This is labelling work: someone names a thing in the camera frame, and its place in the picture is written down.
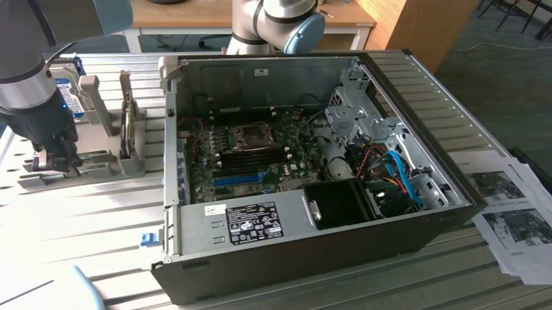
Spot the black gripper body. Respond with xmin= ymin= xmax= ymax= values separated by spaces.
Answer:
xmin=0 ymin=94 xmax=80 ymax=152

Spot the green RAM stick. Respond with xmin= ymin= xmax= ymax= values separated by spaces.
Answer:
xmin=75 ymin=160 xmax=110 ymax=172

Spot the black RAM slot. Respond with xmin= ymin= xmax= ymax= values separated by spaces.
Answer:
xmin=218 ymin=162 xmax=293 ymax=171
xmin=218 ymin=158 xmax=290 ymax=166
xmin=218 ymin=154 xmax=290 ymax=161
xmin=218 ymin=150 xmax=289 ymax=158

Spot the grey parts rack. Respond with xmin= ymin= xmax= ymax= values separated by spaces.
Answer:
xmin=16 ymin=73 xmax=147 ymax=192

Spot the hard disk with blue label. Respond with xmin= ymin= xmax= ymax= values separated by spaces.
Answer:
xmin=45 ymin=56 xmax=88 ymax=121

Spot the graphics card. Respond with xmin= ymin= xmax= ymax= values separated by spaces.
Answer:
xmin=118 ymin=68 xmax=140 ymax=160

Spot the blue case latch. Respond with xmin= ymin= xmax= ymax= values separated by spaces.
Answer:
xmin=139 ymin=232 xmax=163 ymax=249

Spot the blue expansion slot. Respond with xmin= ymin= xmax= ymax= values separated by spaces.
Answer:
xmin=213 ymin=172 xmax=266 ymax=188

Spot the blue round cap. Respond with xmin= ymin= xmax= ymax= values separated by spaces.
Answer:
xmin=0 ymin=264 xmax=106 ymax=310

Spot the CPU socket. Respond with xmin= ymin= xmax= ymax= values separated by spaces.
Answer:
xmin=227 ymin=123 xmax=277 ymax=153

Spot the grey power supply unit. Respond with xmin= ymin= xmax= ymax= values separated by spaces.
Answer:
xmin=178 ymin=189 xmax=319 ymax=256

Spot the green motherboard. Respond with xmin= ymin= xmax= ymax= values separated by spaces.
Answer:
xmin=179 ymin=108 xmax=334 ymax=205

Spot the black fan shroud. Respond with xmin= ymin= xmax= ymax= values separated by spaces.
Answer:
xmin=303 ymin=180 xmax=377 ymax=231

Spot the silver metal disk bay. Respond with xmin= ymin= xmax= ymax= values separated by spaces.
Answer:
xmin=322 ymin=59 xmax=464 ymax=209

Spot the black open PC case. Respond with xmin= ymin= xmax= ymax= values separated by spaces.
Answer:
xmin=150 ymin=48 xmax=491 ymax=306

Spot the wooden cabinet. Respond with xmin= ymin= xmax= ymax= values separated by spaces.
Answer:
xmin=357 ymin=0 xmax=480 ymax=74

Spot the stack of printed papers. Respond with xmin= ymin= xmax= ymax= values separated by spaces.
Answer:
xmin=448 ymin=150 xmax=552 ymax=286

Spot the dark chair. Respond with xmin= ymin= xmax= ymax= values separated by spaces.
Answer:
xmin=477 ymin=0 xmax=552 ymax=39

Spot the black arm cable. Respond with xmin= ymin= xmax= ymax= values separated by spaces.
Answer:
xmin=24 ymin=0 xmax=84 ymax=64

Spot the thin red wire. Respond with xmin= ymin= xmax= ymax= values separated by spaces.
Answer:
xmin=178 ymin=116 xmax=204 ymax=130

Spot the wooden desk with white frame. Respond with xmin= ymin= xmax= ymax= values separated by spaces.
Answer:
xmin=123 ymin=0 xmax=378 ymax=54

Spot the blue flat wire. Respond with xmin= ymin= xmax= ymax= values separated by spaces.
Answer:
xmin=386 ymin=149 xmax=426 ymax=208

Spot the red and yellow wire bundle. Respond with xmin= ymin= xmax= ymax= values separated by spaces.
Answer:
xmin=358 ymin=147 xmax=410 ymax=195

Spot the white floor cable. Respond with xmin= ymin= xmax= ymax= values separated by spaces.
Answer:
xmin=456 ymin=41 xmax=552 ymax=54

